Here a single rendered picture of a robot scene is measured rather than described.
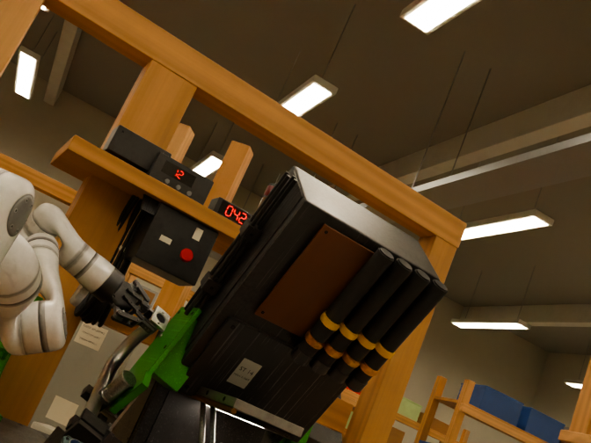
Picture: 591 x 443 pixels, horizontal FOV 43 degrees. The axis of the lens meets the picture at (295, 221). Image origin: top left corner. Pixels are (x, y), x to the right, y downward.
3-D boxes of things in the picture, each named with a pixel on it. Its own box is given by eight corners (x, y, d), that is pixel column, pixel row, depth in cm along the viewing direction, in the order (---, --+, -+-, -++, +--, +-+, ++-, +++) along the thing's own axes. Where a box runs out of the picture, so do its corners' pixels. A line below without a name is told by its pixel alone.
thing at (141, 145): (160, 177, 188) (172, 154, 190) (106, 148, 182) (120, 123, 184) (152, 181, 194) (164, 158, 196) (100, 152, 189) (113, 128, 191)
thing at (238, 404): (298, 443, 147) (304, 428, 148) (229, 413, 141) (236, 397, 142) (224, 413, 182) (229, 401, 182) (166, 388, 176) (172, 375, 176)
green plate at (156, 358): (163, 413, 153) (226, 332, 160) (133, 387, 150) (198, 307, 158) (147, 405, 163) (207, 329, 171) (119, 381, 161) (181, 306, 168)
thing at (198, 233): (195, 286, 186) (220, 233, 190) (134, 256, 180) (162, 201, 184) (179, 286, 197) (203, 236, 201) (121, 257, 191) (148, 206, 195)
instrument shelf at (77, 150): (367, 311, 207) (372, 298, 208) (67, 148, 173) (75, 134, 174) (323, 308, 229) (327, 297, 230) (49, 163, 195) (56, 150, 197)
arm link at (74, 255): (105, 242, 163) (77, 267, 165) (50, 193, 159) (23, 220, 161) (98, 255, 157) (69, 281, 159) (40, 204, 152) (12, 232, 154)
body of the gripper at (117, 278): (105, 279, 157) (137, 308, 160) (117, 257, 165) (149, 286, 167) (83, 297, 160) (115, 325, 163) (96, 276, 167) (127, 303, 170)
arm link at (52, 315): (63, 231, 149) (18, 236, 147) (62, 321, 128) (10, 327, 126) (69, 268, 154) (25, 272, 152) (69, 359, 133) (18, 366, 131)
